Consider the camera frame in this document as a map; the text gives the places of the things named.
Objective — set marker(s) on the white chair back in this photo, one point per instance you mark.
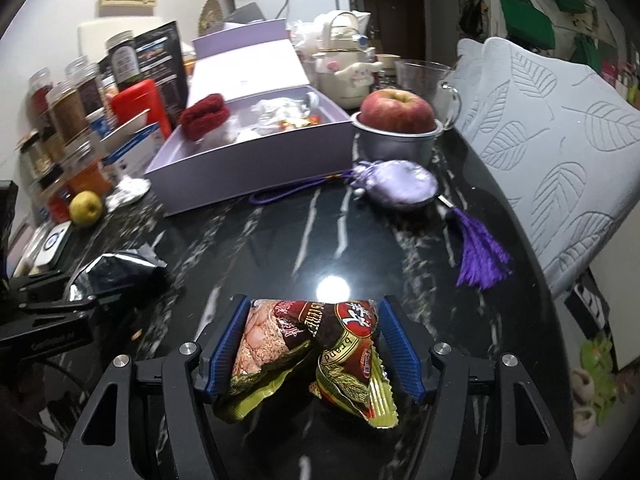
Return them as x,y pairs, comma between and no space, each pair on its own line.
93,35

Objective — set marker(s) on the grey metal bowl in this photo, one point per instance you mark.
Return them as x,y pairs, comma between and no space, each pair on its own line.
374,145

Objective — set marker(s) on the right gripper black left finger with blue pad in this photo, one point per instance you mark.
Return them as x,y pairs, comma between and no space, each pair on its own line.
198,372

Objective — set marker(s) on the green tote bag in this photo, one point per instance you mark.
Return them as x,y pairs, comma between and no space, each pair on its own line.
526,26

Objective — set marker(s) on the cream cartoon teapot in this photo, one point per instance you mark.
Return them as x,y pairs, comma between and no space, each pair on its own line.
345,63

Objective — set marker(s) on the lavender gift box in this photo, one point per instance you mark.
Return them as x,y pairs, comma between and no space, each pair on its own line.
280,130

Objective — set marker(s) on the light blue leaf cushion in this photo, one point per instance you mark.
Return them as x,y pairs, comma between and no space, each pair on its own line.
560,142

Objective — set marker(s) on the spice jar brown contents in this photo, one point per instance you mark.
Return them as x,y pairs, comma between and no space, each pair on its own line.
67,111

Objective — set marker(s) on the silver foil packet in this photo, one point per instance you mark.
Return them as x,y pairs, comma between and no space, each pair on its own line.
114,272

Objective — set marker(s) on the black printed package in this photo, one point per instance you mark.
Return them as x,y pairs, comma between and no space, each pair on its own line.
160,58

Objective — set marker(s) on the woven round fan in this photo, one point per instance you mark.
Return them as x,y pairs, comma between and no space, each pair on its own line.
211,15

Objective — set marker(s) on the brown green snack packet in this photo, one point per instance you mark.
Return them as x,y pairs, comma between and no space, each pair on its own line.
279,335

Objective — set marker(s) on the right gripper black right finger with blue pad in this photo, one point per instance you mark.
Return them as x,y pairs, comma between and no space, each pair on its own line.
441,378

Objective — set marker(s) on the dark label bottle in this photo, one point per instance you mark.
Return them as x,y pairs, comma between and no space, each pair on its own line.
123,59

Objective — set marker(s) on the clear glass pitcher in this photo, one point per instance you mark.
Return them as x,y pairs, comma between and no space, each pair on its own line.
430,81

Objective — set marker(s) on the blue white small carton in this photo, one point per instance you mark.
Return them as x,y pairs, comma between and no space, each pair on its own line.
130,148

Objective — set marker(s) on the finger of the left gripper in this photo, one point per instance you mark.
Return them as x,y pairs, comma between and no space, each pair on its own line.
52,287

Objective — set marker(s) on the lavender sachet purple tassel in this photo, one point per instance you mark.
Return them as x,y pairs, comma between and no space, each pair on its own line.
402,185

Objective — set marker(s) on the yellow green apple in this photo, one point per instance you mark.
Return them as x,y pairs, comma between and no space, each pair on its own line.
86,208

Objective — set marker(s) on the red apple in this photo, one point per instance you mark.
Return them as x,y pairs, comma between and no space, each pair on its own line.
397,111

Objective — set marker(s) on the red plastic container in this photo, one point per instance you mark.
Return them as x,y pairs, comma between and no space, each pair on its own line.
134,100

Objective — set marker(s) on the red knitted soft item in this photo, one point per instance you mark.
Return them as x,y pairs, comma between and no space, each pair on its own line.
203,117

